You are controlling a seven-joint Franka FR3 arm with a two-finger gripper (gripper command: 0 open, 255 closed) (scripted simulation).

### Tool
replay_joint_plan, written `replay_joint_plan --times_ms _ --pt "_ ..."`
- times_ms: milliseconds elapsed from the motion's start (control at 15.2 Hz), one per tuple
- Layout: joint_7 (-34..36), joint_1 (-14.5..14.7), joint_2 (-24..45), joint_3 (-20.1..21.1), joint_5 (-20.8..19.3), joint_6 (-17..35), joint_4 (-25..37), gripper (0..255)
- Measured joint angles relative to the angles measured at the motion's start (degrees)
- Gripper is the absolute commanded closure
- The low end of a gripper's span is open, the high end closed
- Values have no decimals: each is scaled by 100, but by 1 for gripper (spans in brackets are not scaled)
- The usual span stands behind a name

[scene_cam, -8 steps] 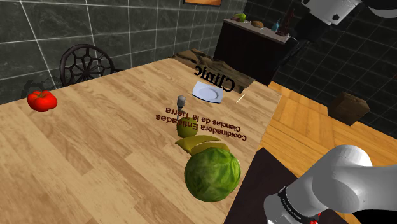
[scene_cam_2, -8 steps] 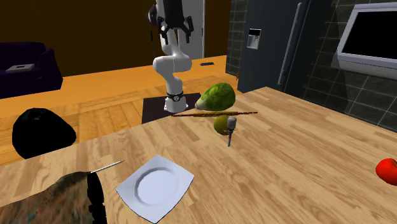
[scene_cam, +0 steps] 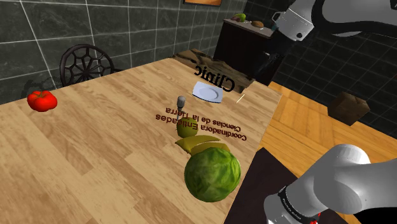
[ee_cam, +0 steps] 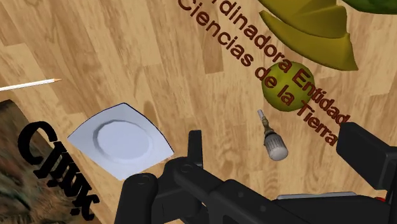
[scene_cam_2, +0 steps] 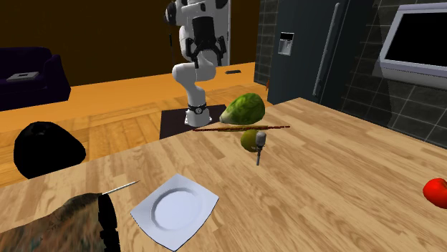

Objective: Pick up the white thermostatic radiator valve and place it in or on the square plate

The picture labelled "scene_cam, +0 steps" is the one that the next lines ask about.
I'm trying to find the white square plate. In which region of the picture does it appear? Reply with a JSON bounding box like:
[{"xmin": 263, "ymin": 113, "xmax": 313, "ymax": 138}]
[{"xmin": 192, "ymin": 81, "xmax": 225, "ymax": 104}]

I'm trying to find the wooden table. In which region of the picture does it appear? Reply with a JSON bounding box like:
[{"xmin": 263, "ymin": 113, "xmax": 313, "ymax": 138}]
[{"xmin": 0, "ymin": 57, "xmax": 283, "ymax": 224}]

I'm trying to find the yellow banana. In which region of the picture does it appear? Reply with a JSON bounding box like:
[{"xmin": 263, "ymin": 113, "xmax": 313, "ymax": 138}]
[{"xmin": 174, "ymin": 134, "xmax": 221, "ymax": 155}]

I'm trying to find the green cabbage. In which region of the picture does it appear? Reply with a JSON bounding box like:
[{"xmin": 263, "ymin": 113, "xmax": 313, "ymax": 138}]
[{"xmin": 183, "ymin": 147, "xmax": 242, "ymax": 204}]

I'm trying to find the orange wall picture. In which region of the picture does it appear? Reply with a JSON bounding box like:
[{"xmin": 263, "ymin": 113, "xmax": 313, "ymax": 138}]
[{"xmin": 183, "ymin": 0, "xmax": 224, "ymax": 7}]

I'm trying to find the olive green banana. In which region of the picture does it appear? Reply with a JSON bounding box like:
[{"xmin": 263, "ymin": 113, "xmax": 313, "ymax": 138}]
[{"xmin": 189, "ymin": 141, "xmax": 232, "ymax": 157}]

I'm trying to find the dark round-backed chair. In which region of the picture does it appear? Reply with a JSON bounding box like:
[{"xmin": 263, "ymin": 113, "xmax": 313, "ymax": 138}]
[{"xmin": 59, "ymin": 43, "xmax": 124, "ymax": 88}]

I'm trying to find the dark cabinet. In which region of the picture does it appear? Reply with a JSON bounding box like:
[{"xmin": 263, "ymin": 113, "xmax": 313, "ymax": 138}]
[{"xmin": 213, "ymin": 13, "xmax": 284, "ymax": 87}]

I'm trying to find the red tomato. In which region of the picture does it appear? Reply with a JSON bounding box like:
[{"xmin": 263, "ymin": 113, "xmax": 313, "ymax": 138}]
[{"xmin": 27, "ymin": 90, "xmax": 59, "ymax": 113}]

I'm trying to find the olive green round fruit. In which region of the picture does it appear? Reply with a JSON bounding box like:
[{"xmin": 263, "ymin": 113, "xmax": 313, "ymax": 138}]
[{"xmin": 176, "ymin": 116, "xmax": 200, "ymax": 139}]

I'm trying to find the brown box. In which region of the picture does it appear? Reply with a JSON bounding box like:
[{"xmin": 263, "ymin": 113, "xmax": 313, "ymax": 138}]
[{"xmin": 328, "ymin": 91, "xmax": 371, "ymax": 127}]

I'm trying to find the dark robot stand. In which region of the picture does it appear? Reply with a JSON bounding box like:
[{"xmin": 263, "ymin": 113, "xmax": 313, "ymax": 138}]
[{"xmin": 223, "ymin": 147, "xmax": 350, "ymax": 224}]

